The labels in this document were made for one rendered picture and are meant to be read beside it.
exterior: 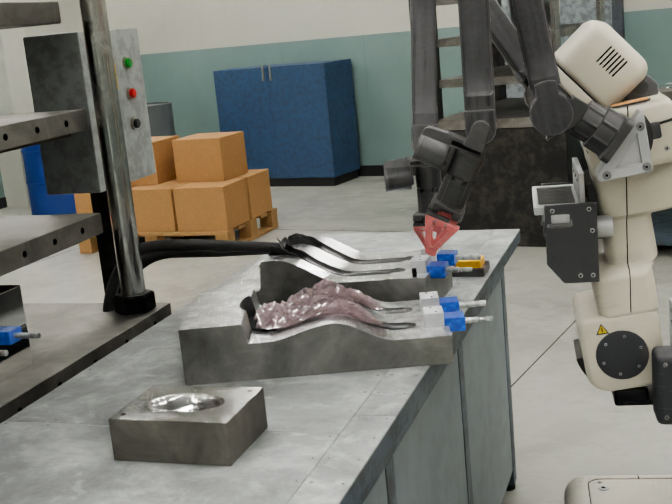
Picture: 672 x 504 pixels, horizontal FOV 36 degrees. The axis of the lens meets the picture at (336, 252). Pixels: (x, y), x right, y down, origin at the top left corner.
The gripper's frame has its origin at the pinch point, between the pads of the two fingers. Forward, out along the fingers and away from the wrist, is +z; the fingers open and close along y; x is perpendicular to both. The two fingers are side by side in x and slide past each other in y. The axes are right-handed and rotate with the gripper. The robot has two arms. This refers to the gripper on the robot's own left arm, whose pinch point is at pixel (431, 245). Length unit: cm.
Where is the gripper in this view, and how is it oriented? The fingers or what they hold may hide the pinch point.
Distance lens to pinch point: 198.5
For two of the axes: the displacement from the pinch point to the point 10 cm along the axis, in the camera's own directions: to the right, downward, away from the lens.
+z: -3.5, 9.0, 2.7
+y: -1.5, 2.3, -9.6
